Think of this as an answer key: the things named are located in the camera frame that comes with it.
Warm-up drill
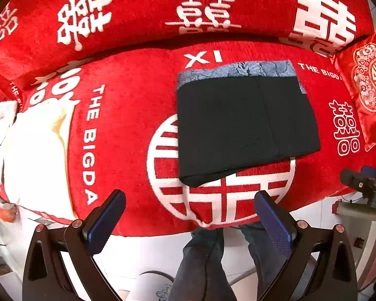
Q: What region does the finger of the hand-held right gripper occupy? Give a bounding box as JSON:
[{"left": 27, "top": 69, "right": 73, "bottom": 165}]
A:
[{"left": 340, "top": 168, "right": 376, "bottom": 199}]

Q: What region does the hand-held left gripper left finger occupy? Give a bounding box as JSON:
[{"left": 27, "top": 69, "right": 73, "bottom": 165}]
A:
[{"left": 22, "top": 189, "right": 127, "bottom": 301}]

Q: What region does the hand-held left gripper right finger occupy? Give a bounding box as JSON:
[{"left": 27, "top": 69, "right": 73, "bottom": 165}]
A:
[{"left": 254, "top": 190, "right": 358, "bottom": 301}]

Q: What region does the black pants grey waistband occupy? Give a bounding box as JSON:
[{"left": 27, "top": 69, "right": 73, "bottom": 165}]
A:
[{"left": 176, "top": 60, "right": 321, "bottom": 188}]

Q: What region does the person's right leg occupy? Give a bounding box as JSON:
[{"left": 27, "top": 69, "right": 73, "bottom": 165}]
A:
[{"left": 238, "top": 221, "right": 289, "bottom": 289}]

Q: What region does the person's leg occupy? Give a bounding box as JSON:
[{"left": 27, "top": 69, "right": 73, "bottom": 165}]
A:
[
  {"left": 167, "top": 227, "right": 239, "bottom": 301},
  {"left": 238, "top": 221, "right": 289, "bottom": 289}
]

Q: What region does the white round stool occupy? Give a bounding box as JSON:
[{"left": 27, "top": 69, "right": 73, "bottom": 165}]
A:
[{"left": 125, "top": 271, "right": 176, "bottom": 301}]

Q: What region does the red printed blanket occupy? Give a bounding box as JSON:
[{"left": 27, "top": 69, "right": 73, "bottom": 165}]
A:
[{"left": 0, "top": 0, "right": 376, "bottom": 237}]

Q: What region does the person's left leg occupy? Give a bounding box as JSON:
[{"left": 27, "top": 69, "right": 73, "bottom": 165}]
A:
[{"left": 167, "top": 227, "right": 239, "bottom": 301}]

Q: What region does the white cloth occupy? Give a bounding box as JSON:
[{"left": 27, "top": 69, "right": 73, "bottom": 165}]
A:
[{"left": 0, "top": 99, "right": 79, "bottom": 223}]

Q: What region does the orange cloth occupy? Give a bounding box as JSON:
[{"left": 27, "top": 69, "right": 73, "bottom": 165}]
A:
[{"left": 0, "top": 204, "right": 21, "bottom": 224}]

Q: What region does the red embroidered cushion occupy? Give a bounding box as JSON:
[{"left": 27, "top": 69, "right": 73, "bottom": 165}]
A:
[{"left": 332, "top": 28, "right": 376, "bottom": 153}]

